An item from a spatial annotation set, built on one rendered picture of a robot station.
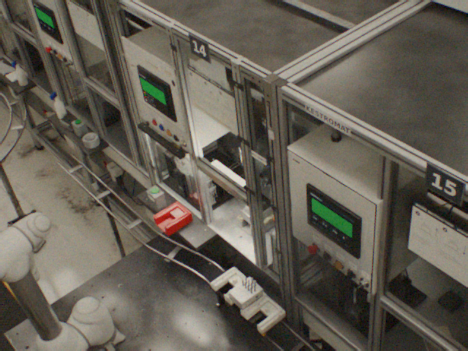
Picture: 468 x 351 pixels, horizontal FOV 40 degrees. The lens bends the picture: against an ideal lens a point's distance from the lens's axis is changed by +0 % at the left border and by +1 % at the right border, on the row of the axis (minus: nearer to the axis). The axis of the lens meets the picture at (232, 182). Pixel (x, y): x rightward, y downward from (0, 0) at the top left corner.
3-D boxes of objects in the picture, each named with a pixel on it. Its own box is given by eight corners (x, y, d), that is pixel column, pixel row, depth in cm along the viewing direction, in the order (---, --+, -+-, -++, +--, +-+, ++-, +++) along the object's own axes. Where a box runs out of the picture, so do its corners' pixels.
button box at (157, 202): (150, 206, 344) (145, 190, 336) (161, 199, 348) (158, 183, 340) (158, 213, 339) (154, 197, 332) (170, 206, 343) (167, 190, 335)
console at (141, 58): (136, 120, 325) (115, 39, 295) (181, 96, 337) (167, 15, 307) (186, 157, 299) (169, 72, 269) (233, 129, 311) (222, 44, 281)
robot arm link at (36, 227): (29, 209, 272) (4, 229, 265) (43, 201, 258) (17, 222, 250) (50, 233, 275) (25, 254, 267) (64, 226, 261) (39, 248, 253)
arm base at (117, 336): (98, 367, 301) (95, 360, 297) (75, 338, 315) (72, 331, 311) (131, 344, 309) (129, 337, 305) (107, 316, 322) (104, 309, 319)
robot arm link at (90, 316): (122, 327, 310) (111, 298, 295) (95, 355, 299) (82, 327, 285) (98, 312, 318) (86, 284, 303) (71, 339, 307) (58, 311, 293)
